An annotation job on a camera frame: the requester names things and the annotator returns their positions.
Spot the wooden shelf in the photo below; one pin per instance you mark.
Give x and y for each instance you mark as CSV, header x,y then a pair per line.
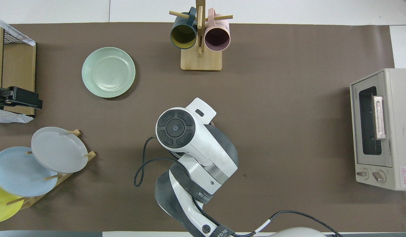
x,y
20,65

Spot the wooden mug tree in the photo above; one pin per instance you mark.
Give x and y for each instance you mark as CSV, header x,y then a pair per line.
x,y
201,62

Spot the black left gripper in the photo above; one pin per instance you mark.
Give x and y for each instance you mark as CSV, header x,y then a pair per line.
x,y
21,96

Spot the light green plate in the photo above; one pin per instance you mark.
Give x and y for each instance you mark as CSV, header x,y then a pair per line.
x,y
108,72

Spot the grey plate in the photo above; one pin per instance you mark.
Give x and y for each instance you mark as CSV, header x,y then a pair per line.
x,y
58,149

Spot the light blue plate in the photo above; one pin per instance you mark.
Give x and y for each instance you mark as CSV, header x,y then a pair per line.
x,y
18,174

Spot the dark blue mug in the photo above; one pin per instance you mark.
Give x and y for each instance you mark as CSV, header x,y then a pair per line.
x,y
183,34

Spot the toaster knob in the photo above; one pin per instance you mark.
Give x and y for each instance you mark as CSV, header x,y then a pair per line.
x,y
378,176
362,173

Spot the beige toaster oven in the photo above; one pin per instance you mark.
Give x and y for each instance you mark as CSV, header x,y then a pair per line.
x,y
392,131

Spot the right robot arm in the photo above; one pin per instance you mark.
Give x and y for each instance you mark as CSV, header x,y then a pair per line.
x,y
203,148

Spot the white crumpled paper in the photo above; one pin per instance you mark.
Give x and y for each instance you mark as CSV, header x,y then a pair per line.
x,y
8,118

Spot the yellow plate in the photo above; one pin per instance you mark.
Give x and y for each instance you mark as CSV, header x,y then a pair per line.
x,y
0,207

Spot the brown table mat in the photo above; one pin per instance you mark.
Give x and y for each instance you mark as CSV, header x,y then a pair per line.
x,y
288,98

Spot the wooden plate rack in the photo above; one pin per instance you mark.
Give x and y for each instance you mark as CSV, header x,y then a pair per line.
x,y
31,200

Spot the white plastic sheet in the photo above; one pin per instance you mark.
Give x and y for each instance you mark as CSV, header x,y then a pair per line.
x,y
23,39

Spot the pink mug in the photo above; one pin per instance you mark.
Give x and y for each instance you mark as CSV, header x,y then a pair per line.
x,y
217,38

